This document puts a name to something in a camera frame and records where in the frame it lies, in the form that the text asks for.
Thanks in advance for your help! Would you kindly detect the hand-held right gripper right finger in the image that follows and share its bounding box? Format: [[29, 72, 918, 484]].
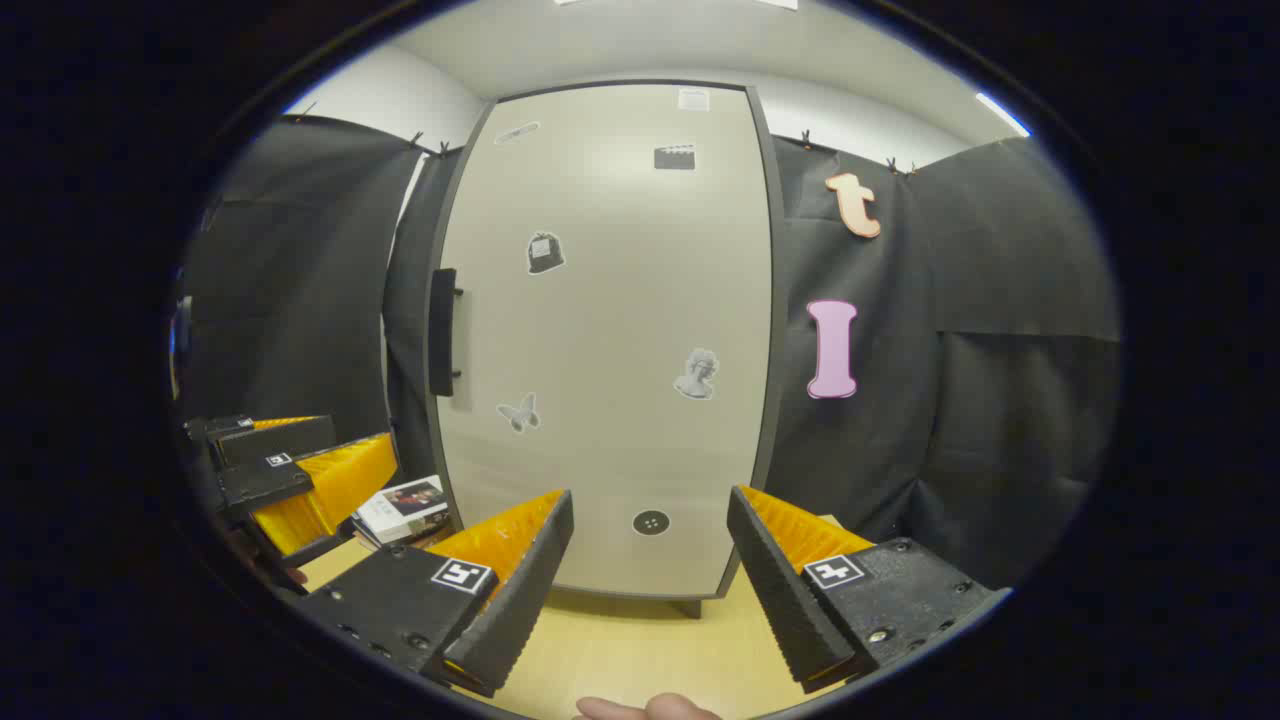
[[726, 485, 1003, 695]]

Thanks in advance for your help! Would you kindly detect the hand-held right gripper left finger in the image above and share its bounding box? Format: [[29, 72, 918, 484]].
[[298, 488, 577, 699]]

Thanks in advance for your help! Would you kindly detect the black backdrop cloth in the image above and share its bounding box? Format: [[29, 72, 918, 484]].
[[180, 113, 1123, 591]]

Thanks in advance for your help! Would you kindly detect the ceiling light strip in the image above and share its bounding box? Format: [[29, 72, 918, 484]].
[[974, 91, 1033, 139]]

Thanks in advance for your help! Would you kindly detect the black cabinet door handle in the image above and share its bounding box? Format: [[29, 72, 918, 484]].
[[428, 267, 466, 398]]

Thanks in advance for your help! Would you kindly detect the grey cabinet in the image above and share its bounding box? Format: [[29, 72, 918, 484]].
[[424, 78, 793, 619]]

